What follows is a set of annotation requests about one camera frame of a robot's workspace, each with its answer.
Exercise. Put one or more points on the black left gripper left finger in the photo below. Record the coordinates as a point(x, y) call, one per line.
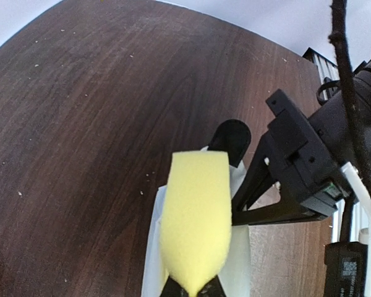
point(173, 289)

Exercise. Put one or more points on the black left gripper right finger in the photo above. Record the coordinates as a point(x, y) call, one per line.
point(213, 288)

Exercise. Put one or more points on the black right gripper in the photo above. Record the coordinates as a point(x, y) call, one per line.
point(292, 177)

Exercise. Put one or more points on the white paper bag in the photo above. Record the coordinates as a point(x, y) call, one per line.
point(235, 273)

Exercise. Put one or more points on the yellow sponge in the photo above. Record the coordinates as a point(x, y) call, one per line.
point(196, 221)

